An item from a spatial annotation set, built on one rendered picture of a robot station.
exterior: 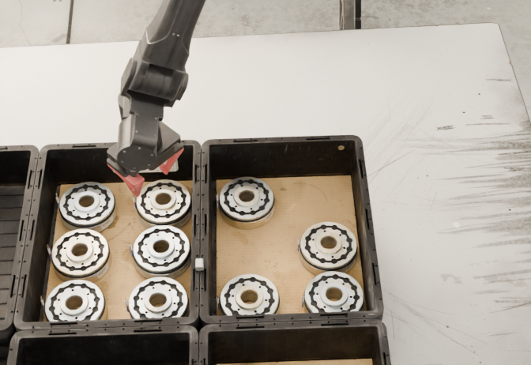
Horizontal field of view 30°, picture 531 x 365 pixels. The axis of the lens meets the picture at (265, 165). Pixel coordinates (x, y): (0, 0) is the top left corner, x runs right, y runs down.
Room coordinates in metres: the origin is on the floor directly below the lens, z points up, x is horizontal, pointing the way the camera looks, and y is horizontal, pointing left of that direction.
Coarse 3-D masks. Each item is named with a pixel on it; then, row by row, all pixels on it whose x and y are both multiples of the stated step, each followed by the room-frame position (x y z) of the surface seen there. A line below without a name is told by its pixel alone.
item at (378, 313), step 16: (208, 144) 1.23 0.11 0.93; (224, 144) 1.22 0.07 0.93; (240, 144) 1.22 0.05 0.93; (256, 144) 1.23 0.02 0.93; (272, 144) 1.23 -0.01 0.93; (288, 144) 1.23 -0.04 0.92; (208, 160) 1.18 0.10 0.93; (208, 176) 1.15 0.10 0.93; (208, 192) 1.11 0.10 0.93; (368, 192) 1.10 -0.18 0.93; (208, 208) 1.07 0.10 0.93; (368, 208) 1.07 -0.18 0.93; (208, 224) 1.04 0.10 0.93; (368, 224) 1.04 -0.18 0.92; (208, 240) 1.00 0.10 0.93; (368, 240) 1.00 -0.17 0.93; (208, 256) 0.97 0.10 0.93; (368, 256) 0.97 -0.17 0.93; (208, 272) 0.94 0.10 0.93; (208, 288) 0.91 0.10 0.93; (208, 304) 0.88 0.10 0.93; (208, 320) 0.85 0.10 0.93; (224, 320) 0.84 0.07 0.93; (240, 320) 0.84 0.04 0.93; (256, 320) 0.85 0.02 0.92; (272, 320) 0.84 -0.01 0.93; (288, 320) 0.84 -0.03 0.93; (304, 320) 0.84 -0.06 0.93; (320, 320) 0.84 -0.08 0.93
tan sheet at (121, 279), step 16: (64, 192) 1.20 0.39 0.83; (112, 192) 1.19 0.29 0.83; (128, 192) 1.19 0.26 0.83; (128, 208) 1.16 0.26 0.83; (112, 224) 1.12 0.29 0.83; (128, 224) 1.12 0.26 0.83; (112, 240) 1.08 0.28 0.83; (128, 240) 1.08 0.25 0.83; (80, 256) 1.05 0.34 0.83; (112, 256) 1.05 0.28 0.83; (128, 256) 1.04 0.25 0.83; (112, 272) 1.01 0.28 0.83; (128, 272) 1.01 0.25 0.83; (48, 288) 0.98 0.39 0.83; (112, 288) 0.97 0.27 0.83; (128, 288) 0.97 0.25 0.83; (112, 304) 0.94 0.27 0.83; (160, 304) 0.94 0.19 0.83
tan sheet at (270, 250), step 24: (288, 192) 1.19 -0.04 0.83; (312, 192) 1.19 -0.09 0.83; (336, 192) 1.19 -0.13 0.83; (288, 216) 1.13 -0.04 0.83; (312, 216) 1.13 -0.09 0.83; (336, 216) 1.13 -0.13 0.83; (240, 240) 1.08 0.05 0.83; (264, 240) 1.07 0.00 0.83; (288, 240) 1.07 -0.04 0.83; (240, 264) 1.02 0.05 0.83; (264, 264) 1.02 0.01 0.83; (288, 264) 1.02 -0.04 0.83; (360, 264) 1.02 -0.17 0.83; (288, 288) 0.97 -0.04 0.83; (288, 312) 0.92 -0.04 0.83
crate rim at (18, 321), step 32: (192, 192) 1.11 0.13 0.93; (32, 224) 1.05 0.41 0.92; (192, 224) 1.04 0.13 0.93; (32, 256) 0.98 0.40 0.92; (192, 256) 0.97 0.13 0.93; (192, 288) 0.91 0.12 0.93; (96, 320) 0.85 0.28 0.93; (128, 320) 0.85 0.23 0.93; (160, 320) 0.85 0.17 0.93; (192, 320) 0.85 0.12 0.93
